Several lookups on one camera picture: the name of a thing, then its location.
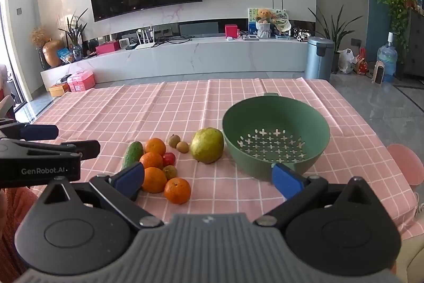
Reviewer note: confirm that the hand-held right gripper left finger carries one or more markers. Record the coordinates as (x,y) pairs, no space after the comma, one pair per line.
(127,177)

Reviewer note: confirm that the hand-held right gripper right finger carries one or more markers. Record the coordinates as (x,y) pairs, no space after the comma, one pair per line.
(286,181)

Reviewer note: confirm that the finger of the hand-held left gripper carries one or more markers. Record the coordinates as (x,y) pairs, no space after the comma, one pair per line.
(86,149)
(39,132)

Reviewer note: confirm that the green cucumber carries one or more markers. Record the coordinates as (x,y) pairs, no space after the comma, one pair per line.
(133,153)

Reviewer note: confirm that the orange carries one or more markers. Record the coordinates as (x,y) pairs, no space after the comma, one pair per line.
(150,161)
(178,190)
(155,147)
(155,180)

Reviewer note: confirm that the small brown fruit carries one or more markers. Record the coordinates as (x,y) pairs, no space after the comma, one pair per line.
(174,141)
(183,147)
(170,172)

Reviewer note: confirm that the small red fruit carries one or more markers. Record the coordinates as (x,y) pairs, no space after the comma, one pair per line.
(169,159)

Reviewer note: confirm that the green colander bowl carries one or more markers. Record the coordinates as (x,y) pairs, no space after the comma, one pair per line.
(251,124)

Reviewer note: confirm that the yellow-green guava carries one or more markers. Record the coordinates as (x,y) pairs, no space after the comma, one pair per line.
(208,145)

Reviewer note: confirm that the orange cardboard box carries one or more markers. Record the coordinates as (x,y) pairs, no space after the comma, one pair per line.
(59,90)

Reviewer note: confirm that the pink storage box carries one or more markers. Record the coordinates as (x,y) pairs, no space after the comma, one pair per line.
(81,81)

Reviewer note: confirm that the pink checked tablecloth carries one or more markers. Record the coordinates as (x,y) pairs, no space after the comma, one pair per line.
(165,110)

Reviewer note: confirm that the brown round vase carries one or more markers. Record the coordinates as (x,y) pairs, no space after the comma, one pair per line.
(53,53)

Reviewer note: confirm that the blue snack bag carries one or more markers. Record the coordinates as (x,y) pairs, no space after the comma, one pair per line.
(64,55)

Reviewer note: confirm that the dried flower bunch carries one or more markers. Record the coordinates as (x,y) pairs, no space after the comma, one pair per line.
(40,36)

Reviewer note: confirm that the small potted leafy plant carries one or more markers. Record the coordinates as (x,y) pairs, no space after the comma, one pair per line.
(75,37)

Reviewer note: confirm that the pink flat box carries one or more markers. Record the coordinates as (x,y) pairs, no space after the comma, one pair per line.
(107,47)

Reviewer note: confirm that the pink stool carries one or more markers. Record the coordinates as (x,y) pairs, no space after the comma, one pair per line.
(405,163)

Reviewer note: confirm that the white router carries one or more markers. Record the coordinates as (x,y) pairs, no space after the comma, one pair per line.
(145,41)

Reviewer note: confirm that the grey-blue pedal trash can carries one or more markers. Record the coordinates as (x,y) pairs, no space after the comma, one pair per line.
(318,61)

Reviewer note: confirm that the white plastic bag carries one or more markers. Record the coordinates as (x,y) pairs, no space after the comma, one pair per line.
(346,61)

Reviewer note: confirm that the red gift bag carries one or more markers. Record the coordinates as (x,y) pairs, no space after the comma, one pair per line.
(361,63)

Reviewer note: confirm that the white marble television console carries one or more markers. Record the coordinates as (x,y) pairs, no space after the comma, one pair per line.
(198,57)

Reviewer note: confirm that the small white heater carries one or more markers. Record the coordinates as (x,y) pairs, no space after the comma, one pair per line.
(379,72)

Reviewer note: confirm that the black-and-white cow figurine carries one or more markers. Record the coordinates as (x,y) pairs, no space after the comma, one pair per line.
(300,35)

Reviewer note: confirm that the tall-leaved potted plant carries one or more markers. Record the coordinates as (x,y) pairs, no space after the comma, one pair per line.
(333,34)

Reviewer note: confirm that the water bottle with pump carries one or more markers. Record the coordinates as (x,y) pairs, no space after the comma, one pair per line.
(387,59)

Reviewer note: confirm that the round hand fan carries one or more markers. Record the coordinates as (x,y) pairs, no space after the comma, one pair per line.
(281,22)

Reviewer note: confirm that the teddy bear bouquet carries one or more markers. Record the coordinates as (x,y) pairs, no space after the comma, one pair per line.
(264,22)

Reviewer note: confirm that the red box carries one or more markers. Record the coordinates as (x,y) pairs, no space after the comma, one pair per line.
(231,31)

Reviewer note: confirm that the framed picture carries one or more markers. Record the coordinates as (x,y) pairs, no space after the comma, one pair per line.
(253,15)

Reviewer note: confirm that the dark cabinet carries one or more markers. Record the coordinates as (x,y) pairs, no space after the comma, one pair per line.
(415,44)

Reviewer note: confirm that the green pothos plant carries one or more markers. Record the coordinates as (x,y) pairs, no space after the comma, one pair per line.
(397,1)

